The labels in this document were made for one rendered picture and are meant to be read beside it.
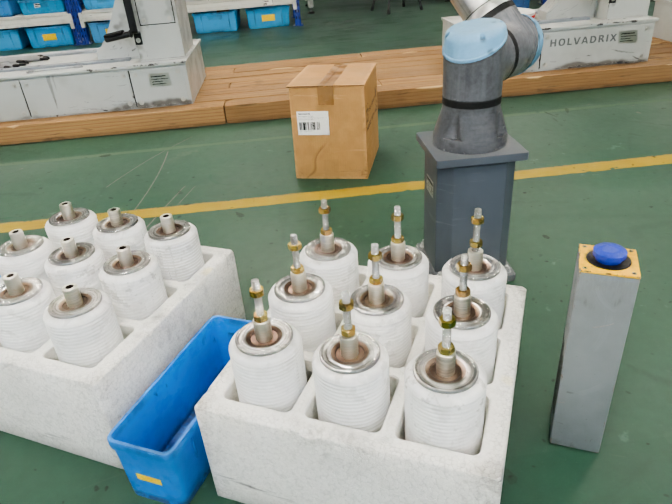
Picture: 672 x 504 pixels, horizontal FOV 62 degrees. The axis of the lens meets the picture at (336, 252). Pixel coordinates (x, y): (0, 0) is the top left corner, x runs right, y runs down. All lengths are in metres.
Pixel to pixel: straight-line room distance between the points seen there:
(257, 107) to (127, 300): 1.66
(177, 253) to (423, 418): 0.55
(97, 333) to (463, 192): 0.73
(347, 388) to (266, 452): 0.16
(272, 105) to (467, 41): 1.50
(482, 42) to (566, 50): 1.74
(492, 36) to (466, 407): 0.71
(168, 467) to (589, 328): 0.59
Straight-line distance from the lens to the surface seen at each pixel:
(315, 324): 0.82
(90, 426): 0.96
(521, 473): 0.92
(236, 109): 2.53
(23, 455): 1.10
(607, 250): 0.79
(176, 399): 0.99
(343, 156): 1.81
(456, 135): 1.17
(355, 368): 0.68
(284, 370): 0.73
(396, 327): 0.78
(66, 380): 0.91
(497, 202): 1.21
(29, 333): 0.99
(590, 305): 0.80
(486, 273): 0.85
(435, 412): 0.66
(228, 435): 0.79
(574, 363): 0.86
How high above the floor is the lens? 0.71
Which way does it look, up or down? 30 degrees down
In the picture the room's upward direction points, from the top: 5 degrees counter-clockwise
